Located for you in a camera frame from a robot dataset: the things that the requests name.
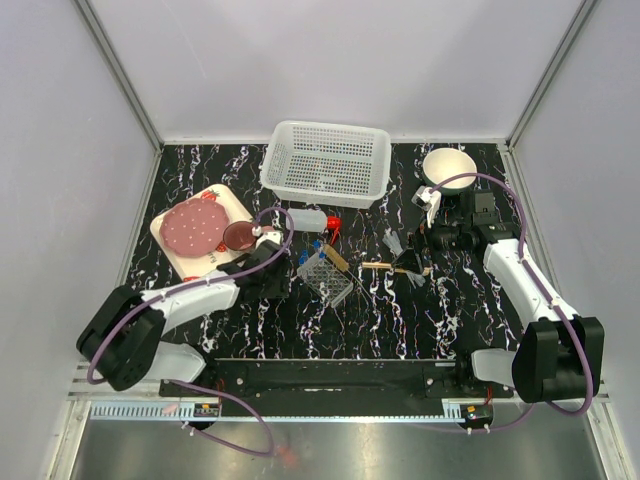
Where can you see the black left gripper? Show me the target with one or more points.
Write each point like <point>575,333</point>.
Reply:
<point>280,289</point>

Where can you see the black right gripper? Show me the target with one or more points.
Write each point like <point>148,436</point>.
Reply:
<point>408,259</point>

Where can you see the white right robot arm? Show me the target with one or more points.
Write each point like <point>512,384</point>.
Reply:
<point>560,354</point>

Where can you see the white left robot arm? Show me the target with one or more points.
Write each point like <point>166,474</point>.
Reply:
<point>123,342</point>

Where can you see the clear plastic pipettes bundle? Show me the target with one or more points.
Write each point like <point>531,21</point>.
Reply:
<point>406,259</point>

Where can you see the translucent pink mug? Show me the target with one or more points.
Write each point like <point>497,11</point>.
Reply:
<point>238,237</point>

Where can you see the wooden stick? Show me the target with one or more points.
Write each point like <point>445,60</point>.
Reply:
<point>390,267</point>

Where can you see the brown bristle tube brush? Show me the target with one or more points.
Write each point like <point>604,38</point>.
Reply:
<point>343,266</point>

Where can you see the clear acrylic tube rack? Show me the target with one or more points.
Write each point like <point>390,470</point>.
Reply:
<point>323,278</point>

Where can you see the white wash bottle red cap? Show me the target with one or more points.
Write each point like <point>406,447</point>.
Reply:
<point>311,220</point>

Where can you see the pink polka dot plate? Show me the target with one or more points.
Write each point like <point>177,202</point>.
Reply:
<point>194,228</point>

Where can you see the cream and green bowl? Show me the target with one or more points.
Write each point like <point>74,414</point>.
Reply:
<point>443,163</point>

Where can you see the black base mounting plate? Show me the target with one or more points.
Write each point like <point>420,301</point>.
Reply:
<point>346,388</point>

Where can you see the white perforated plastic basket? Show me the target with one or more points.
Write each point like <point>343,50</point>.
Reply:
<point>327,164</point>

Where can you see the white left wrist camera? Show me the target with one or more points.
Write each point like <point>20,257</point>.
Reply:
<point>264,234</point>

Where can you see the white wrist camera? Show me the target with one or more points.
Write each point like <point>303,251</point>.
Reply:
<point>264,234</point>
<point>428,200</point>

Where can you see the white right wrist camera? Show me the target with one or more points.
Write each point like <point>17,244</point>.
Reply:
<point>428,200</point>

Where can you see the slotted cable duct rail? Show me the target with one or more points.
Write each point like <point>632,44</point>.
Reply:
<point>154,411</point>

